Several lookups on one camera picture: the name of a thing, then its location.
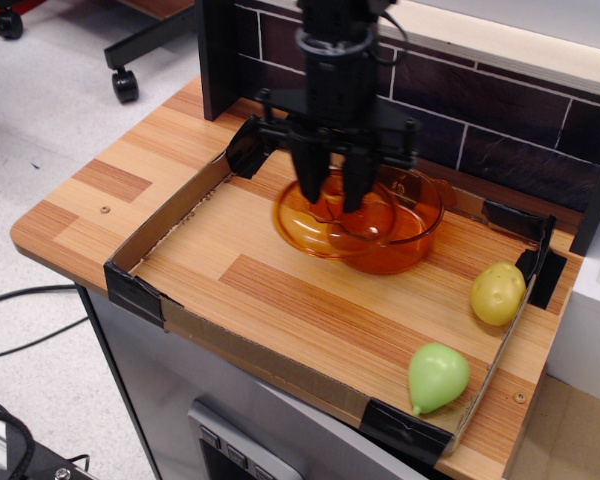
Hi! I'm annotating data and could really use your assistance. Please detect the grey toy oven front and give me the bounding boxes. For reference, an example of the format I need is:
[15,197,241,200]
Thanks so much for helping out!
[187,400,305,480]

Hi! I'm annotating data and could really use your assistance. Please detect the green plastic pear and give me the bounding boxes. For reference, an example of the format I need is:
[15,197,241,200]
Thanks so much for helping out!
[408,343,470,416]

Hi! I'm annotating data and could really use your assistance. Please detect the black chair base with casters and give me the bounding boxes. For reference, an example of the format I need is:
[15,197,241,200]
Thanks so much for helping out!
[0,0,198,105]

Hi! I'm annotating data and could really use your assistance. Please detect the black braided cable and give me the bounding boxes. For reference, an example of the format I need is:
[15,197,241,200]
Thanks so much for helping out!
[0,393,91,480]

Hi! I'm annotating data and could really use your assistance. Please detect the cardboard fence with black tape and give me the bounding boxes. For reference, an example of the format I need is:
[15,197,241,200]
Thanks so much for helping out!
[104,114,574,472]

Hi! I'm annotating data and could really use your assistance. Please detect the yellow plastic potato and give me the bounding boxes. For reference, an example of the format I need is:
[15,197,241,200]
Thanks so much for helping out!
[470,262,526,326]

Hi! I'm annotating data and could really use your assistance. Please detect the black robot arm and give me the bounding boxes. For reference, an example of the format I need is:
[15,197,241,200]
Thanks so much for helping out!
[257,1,419,213]

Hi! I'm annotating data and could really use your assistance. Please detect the orange transparent pot lid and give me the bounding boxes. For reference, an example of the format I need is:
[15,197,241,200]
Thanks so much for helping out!
[273,169,398,259]

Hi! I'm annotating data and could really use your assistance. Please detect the black floor cable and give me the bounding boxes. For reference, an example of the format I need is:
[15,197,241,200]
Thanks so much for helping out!
[0,283,90,364]

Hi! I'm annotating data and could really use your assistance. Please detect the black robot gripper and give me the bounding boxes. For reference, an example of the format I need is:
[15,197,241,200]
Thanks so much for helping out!
[256,32,420,213]

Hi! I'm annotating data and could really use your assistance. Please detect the orange transparent plastic pot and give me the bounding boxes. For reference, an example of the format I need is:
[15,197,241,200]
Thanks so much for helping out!
[344,166,457,275]

